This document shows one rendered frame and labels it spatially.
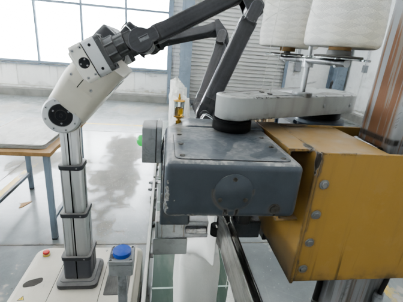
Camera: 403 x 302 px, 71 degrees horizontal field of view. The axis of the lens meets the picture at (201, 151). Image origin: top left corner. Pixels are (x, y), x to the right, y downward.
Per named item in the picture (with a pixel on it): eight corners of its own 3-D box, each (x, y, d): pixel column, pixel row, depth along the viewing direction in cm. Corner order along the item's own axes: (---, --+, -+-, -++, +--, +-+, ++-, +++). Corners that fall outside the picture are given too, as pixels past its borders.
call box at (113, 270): (112, 259, 101) (111, 245, 99) (135, 259, 102) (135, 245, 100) (108, 276, 93) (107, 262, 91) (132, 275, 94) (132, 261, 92)
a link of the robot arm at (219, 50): (220, 42, 149) (217, 28, 138) (230, 44, 147) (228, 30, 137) (194, 116, 140) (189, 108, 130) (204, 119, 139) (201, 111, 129)
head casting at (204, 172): (159, 210, 81) (162, 107, 71) (243, 211, 84) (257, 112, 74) (156, 296, 53) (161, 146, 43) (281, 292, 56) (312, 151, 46)
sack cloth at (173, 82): (167, 123, 446) (168, 76, 422) (179, 124, 449) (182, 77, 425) (168, 132, 402) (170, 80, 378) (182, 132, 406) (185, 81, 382)
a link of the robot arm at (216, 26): (226, 27, 150) (225, 14, 140) (230, 50, 146) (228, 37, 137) (146, 44, 156) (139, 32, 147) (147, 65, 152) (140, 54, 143)
